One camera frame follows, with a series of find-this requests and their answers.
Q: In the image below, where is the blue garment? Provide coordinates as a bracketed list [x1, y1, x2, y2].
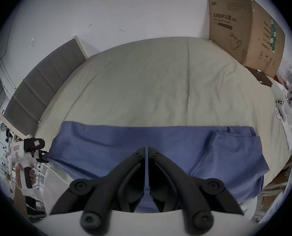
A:
[46, 121, 270, 213]

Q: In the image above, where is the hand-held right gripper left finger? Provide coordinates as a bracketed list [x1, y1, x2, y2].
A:
[50, 147, 146, 229]

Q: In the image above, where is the brown cardboard carton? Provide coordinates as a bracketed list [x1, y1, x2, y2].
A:
[208, 0, 286, 78]

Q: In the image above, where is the white open box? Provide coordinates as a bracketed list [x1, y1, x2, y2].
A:
[271, 82, 292, 130]

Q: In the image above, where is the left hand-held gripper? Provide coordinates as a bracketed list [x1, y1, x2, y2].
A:
[10, 137, 49, 196]

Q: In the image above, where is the grey padded headboard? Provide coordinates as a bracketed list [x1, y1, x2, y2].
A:
[3, 36, 88, 138]

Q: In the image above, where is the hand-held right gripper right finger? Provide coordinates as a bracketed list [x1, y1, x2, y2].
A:
[148, 147, 245, 230]

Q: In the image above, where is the person's left hand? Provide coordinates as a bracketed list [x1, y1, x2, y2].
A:
[15, 163, 37, 189]

